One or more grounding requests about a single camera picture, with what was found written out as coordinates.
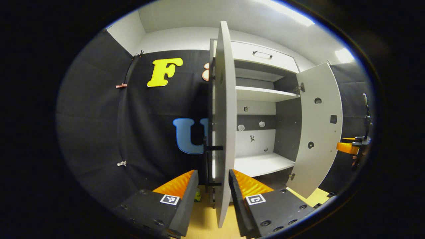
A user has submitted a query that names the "double-door shoe cabinet frame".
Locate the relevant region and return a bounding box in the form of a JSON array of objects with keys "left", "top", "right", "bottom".
[{"left": 208, "top": 38, "right": 302, "bottom": 210}]

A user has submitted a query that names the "beige cabinet drawer front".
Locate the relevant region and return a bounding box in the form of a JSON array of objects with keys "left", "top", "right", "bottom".
[{"left": 230, "top": 40, "right": 300, "bottom": 74}]

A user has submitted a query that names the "beige shoe cabinet door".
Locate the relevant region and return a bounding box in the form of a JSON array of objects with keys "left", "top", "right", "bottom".
[
  {"left": 288, "top": 62, "right": 343, "bottom": 199},
  {"left": 203, "top": 21, "right": 238, "bottom": 229}
]

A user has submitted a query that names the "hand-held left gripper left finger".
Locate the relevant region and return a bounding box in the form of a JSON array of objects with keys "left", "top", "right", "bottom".
[{"left": 111, "top": 169, "right": 199, "bottom": 238}]

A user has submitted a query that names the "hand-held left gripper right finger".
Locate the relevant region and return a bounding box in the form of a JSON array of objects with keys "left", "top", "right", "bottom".
[{"left": 228, "top": 169, "right": 316, "bottom": 239}]

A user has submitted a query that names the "small ceiling light panel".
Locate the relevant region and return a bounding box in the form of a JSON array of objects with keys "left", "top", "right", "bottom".
[{"left": 335, "top": 48, "right": 355, "bottom": 63}]

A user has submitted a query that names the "long ceiling light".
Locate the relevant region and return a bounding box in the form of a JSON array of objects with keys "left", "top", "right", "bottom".
[{"left": 266, "top": 0, "right": 315, "bottom": 27}]

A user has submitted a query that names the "black backdrop cloth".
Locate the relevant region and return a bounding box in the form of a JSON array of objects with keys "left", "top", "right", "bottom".
[{"left": 56, "top": 28, "right": 374, "bottom": 209}]

